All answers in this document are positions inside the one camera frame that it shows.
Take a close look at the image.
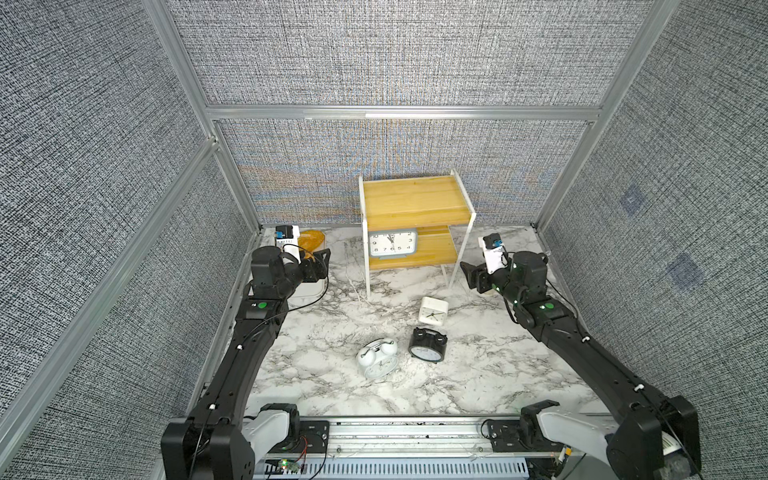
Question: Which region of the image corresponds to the small white square alarm clock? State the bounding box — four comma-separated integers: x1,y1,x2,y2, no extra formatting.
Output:
418,296,449,326

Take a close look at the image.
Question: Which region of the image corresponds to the grey square alarm clock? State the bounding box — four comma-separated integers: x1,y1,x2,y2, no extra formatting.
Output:
368,229,418,259

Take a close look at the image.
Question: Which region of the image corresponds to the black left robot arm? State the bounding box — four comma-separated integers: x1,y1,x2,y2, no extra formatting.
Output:
161,246,331,479

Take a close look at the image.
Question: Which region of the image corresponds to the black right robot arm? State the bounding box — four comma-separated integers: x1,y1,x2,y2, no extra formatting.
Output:
460,248,702,479

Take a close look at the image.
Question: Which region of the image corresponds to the black twin-bell alarm clock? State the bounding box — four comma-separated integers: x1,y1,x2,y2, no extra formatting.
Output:
408,327,448,363

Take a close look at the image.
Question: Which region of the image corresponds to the white twin-bell alarm clock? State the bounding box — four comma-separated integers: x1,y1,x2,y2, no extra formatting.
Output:
356,337,399,380

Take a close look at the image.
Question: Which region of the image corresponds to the white rectangular tray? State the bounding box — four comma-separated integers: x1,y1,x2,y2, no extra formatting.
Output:
262,235,328,308

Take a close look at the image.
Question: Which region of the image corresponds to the oval brown bread loaf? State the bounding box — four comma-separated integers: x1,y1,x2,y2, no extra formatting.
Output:
298,230,326,257

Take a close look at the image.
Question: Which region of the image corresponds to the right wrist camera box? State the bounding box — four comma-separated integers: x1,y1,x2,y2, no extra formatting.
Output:
478,233,510,275

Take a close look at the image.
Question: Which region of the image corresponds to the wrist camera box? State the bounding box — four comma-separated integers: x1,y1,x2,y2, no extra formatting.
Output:
274,225,301,262
478,233,510,275

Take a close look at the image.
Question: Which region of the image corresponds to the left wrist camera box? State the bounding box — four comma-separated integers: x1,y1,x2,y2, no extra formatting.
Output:
274,225,301,262

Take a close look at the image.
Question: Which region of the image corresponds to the wooden two-tier white-frame shelf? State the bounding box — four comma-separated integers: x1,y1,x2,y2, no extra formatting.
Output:
358,170,477,296

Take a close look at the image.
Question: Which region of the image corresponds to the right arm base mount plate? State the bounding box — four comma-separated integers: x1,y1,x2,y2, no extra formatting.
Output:
480,419,564,454

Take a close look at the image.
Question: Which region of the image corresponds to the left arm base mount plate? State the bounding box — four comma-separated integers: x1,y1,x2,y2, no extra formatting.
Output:
273,420,330,456

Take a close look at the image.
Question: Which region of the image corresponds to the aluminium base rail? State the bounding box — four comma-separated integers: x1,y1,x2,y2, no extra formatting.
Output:
157,415,673,480

